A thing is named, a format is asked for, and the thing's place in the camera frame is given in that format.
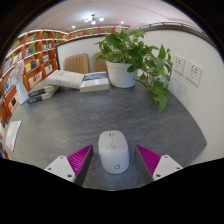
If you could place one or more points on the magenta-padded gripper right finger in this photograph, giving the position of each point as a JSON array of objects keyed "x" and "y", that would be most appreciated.
[{"x": 166, "y": 165}]

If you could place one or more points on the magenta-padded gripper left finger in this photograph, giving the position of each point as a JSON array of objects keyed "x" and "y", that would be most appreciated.
[{"x": 61, "y": 166}]

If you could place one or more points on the white computer mouse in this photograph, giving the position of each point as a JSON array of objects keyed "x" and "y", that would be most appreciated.
[{"x": 113, "y": 153}]

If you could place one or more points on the dark blue hardcover book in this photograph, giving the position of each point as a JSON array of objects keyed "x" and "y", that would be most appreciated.
[
  {"x": 40, "y": 98},
  {"x": 42, "y": 90}
]

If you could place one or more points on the blue and white book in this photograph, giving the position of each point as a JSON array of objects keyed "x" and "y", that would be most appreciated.
[{"x": 94, "y": 82}]

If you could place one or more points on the tan upholstered chair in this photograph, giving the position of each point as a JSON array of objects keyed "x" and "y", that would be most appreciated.
[
  {"x": 76, "y": 64},
  {"x": 99, "y": 66}
]

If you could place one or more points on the green plant in white pot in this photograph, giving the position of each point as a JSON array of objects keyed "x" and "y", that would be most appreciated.
[{"x": 120, "y": 71}]

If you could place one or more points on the orange wooden bookshelf unit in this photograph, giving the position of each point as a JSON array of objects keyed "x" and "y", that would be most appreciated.
[{"x": 35, "y": 56}]

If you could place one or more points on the ceiling lamp with round bulbs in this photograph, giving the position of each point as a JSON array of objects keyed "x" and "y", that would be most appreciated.
[{"x": 93, "y": 20}]

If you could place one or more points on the white wall outlet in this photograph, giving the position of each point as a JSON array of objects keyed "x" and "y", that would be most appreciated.
[
  {"x": 179, "y": 64},
  {"x": 194, "y": 73}
]

